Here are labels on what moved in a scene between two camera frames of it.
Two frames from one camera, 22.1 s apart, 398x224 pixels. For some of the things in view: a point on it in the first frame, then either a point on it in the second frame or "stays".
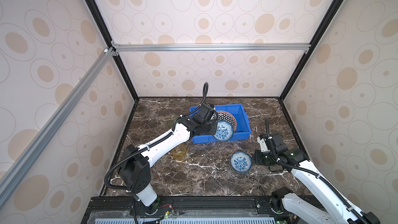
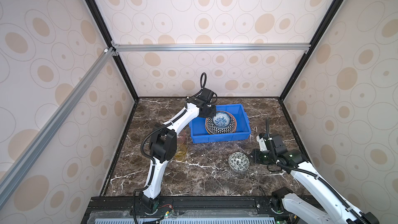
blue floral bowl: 241,162 to 222,119
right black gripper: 257,154 stays
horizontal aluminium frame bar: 208,47 stays
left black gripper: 212,130 to 212,108
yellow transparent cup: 180,152 stays
